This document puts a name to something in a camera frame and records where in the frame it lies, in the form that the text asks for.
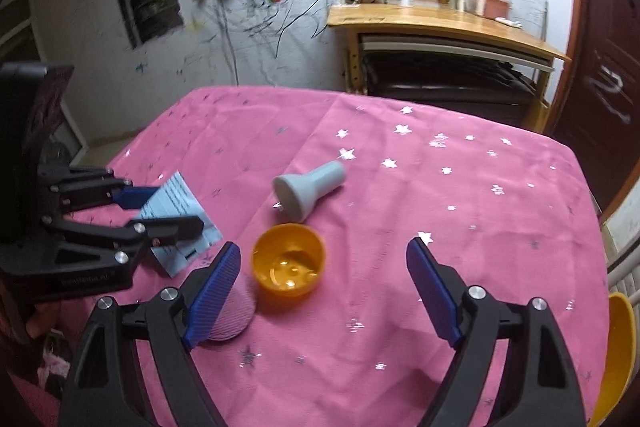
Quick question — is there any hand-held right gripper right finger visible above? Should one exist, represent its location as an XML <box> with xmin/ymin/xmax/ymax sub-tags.
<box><xmin>405</xmin><ymin>236</ymin><xmax>587</xmax><ymax>427</ymax></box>

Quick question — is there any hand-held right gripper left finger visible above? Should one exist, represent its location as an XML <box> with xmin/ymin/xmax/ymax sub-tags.
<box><xmin>59</xmin><ymin>241</ymin><xmax>242</xmax><ymax>427</ymax></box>

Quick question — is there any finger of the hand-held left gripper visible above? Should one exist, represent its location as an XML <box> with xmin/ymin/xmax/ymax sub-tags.
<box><xmin>44</xmin><ymin>215</ymin><xmax>206</xmax><ymax>276</ymax></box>
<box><xmin>39</xmin><ymin>166</ymin><xmax>161</xmax><ymax>214</ymax></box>

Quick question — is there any blue and white leaflet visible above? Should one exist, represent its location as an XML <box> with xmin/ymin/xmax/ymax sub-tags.
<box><xmin>135</xmin><ymin>170</ymin><xmax>224</xmax><ymax>279</ymax></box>

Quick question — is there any orange plastic bowl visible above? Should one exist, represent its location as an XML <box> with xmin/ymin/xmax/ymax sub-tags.
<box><xmin>250</xmin><ymin>224</ymin><xmax>327</xmax><ymax>298</ymax></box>

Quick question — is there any person's left hand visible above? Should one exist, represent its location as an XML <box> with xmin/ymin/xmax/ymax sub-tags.
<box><xmin>22</xmin><ymin>301</ymin><xmax>67</xmax><ymax>341</ymax></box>

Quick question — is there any pink mesh scrubber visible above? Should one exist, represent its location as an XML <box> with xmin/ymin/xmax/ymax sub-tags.
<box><xmin>202</xmin><ymin>276</ymin><xmax>259</xmax><ymax>342</ymax></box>

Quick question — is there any pink star tablecloth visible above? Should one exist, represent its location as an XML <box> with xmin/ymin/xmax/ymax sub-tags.
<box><xmin>85</xmin><ymin>86</ymin><xmax>609</xmax><ymax>427</ymax></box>

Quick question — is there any grey plastic funnel-shaped cap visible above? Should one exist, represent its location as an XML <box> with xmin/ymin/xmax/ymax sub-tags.
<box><xmin>271</xmin><ymin>160</ymin><xmax>348</xmax><ymax>223</ymax></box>

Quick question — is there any white slatted cabinet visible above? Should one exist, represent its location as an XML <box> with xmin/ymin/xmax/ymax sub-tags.
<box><xmin>602</xmin><ymin>206</ymin><xmax>640</xmax><ymax>304</ymax></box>

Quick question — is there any yellow chair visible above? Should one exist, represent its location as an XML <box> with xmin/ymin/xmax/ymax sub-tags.
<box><xmin>587</xmin><ymin>291</ymin><xmax>639</xmax><ymax>427</ymax></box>

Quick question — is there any white keyboard tray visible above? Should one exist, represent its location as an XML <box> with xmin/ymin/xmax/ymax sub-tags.
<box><xmin>359</xmin><ymin>34</ymin><xmax>556</xmax><ymax>73</ymax></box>

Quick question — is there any wooden desk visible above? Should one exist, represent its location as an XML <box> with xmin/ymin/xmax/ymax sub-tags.
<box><xmin>325</xmin><ymin>1</ymin><xmax>572</xmax><ymax>134</ymax></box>

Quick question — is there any pink box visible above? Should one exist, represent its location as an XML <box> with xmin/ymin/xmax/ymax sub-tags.
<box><xmin>482</xmin><ymin>0</ymin><xmax>511</xmax><ymax>20</ymax></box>

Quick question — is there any brown door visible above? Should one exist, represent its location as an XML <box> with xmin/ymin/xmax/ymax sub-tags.
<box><xmin>544</xmin><ymin>0</ymin><xmax>640</xmax><ymax>219</ymax></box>

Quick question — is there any tangle of cables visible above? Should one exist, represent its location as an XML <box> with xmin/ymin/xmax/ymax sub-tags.
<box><xmin>185</xmin><ymin>0</ymin><xmax>347</xmax><ymax>88</ymax></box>

